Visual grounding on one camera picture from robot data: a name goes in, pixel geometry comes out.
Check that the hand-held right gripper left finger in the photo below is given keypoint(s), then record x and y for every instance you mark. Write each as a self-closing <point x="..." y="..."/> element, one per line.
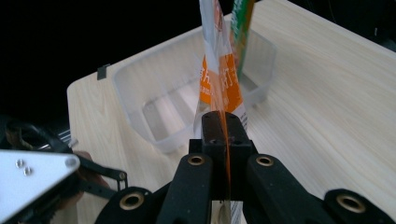
<point x="213" y="133"/>

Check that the white and orange packet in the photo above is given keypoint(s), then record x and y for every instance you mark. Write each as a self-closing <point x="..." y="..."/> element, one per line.
<point x="221" y="77"/>

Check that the green and red snack packet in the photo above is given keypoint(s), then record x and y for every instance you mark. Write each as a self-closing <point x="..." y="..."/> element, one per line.
<point x="241" y="34"/>

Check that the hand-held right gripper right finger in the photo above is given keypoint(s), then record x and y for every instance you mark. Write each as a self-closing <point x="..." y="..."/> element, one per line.
<point x="238" y="133"/>

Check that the clear plastic container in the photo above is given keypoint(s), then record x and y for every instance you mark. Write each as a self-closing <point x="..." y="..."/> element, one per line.
<point x="155" y="93"/>

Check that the black table edge clip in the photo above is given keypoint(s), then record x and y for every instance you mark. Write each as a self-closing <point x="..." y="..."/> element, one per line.
<point x="103" y="72"/>

